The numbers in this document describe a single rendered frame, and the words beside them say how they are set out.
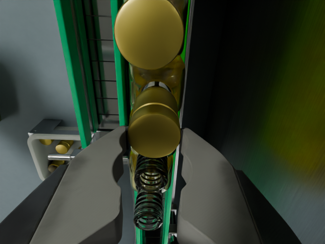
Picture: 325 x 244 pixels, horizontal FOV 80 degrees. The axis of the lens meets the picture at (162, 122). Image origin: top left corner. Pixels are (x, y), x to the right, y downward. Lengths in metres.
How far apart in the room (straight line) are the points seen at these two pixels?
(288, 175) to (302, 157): 0.02
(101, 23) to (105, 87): 0.12
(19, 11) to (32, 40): 0.06
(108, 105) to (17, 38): 0.29
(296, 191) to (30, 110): 0.65
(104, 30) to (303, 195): 0.36
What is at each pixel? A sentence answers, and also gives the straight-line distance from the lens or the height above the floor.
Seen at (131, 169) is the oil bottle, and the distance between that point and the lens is 0.25.
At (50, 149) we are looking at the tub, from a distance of 0.69.
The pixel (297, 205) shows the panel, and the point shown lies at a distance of 0.20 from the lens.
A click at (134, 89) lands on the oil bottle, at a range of 0.19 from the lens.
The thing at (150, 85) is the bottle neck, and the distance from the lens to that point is 0.17.
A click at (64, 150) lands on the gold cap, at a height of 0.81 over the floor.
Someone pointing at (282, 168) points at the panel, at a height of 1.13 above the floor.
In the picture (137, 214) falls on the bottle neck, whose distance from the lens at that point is 0.21.
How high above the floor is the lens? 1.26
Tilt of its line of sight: 61 degrees down
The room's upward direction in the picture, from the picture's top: 179 degrees clockwise
